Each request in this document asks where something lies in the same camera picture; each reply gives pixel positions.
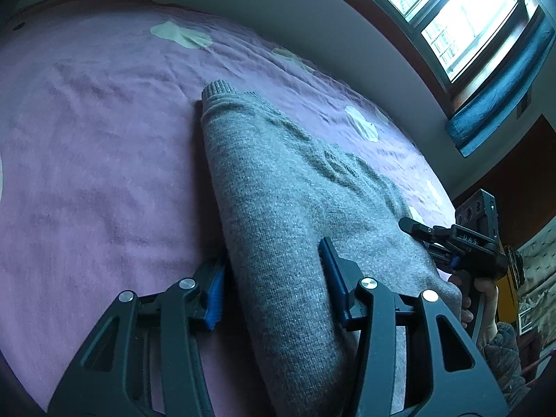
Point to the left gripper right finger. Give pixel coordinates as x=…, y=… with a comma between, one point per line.
x=445, y=373

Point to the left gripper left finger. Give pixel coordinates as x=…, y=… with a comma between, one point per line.
x=110, y=375

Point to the grey knit sweater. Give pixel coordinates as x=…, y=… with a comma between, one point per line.
x=280, y=191

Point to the grey fuzzy sleeve forearm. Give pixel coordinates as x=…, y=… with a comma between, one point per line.
x=502, y=357

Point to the person's right hand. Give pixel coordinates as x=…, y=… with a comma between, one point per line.
x=471, y=294

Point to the teal curtain right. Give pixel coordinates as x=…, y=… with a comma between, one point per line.
x=470, y=127

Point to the purple dotted bed sheet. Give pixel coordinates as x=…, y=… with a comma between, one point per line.
x=105, y=184

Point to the window with wooden frame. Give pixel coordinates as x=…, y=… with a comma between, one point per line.
x=457, y=47

